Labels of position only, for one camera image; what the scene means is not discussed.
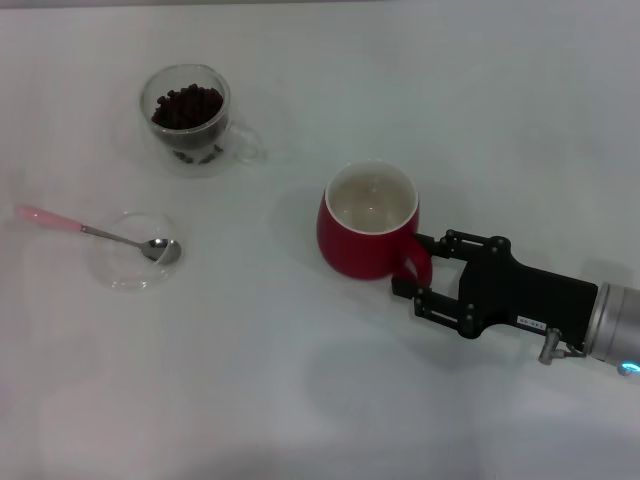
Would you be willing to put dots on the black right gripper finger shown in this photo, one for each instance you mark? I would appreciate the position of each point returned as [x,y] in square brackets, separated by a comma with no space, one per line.
[460,245]
[440,305]

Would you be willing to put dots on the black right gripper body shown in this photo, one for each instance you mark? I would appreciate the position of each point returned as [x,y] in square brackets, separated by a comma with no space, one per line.
[525,295]

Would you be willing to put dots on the red ceramic mug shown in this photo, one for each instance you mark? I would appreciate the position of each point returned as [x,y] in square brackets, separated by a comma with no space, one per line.
[350,250]

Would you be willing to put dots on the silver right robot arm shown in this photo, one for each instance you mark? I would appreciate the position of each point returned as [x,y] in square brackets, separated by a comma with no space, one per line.
[617,325]

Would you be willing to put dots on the pile of dark coffee beans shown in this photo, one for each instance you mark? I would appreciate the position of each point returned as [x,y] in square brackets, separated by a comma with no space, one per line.
[187,107]

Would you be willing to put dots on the clear glass saucer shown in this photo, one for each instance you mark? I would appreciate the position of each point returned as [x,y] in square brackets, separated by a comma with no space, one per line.
[120,272]

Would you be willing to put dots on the clear double-wall glass mug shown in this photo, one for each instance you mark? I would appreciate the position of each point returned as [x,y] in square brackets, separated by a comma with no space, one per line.
[196,167]

